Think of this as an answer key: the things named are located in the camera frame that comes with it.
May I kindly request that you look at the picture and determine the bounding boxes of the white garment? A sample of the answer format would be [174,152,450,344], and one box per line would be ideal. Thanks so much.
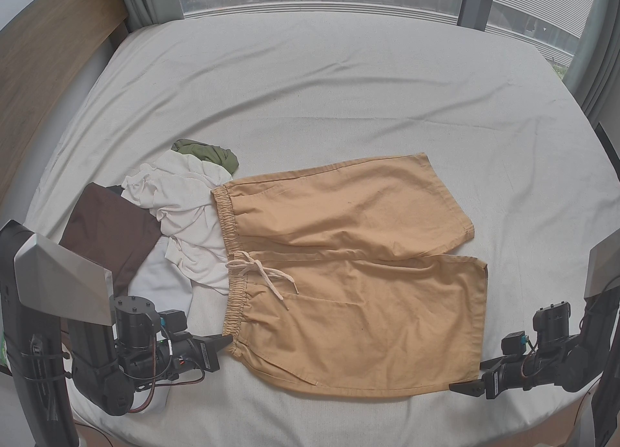
[120,149,233,296]

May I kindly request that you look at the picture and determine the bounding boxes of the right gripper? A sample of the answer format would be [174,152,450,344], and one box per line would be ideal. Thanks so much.
[449,353,538,400]

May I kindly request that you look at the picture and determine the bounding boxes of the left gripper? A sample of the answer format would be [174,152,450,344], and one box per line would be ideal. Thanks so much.
[165,331,234,374]

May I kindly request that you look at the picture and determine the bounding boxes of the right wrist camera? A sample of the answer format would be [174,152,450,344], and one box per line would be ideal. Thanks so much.
[501,331,529,356]

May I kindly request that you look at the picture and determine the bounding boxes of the green garment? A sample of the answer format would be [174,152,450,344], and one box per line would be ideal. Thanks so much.
[173,139,239,176]

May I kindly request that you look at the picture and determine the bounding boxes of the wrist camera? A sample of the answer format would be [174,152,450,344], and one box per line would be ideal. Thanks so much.
[156,308,191,341]
[501,331,529,356]

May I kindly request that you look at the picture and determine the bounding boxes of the brown garment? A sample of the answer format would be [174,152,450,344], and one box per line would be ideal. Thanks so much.
[58,182,160,298]

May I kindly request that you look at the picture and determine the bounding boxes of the bed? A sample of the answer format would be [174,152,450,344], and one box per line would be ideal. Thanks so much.
[0,0,620,447]

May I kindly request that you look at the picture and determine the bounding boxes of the pale grey garment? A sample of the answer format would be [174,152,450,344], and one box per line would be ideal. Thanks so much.
[128,244,194,412]

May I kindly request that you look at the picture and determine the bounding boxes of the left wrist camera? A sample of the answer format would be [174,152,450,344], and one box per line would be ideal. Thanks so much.
[156,308,191,341]

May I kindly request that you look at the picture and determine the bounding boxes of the tan shorts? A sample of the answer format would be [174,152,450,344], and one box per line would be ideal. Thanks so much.
[211,152,487,390]

